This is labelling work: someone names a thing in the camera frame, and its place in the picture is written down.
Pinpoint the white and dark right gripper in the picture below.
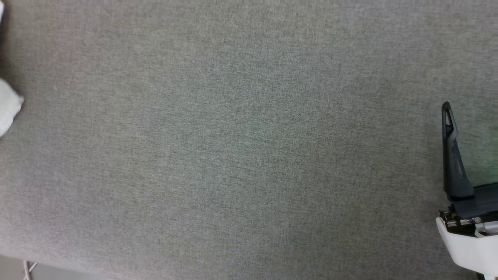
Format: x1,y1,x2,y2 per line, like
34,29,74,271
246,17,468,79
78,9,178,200
436,102,498,277

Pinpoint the red and white jersey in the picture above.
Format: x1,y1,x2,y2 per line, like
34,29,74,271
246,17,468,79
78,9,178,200
0,78,25,137

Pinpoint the grey fabric sofa cushion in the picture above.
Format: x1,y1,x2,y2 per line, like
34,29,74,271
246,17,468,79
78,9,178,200
0,0,498,280

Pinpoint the thin white cable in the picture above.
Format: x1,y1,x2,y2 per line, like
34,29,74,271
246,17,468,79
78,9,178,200
23,260,38,280

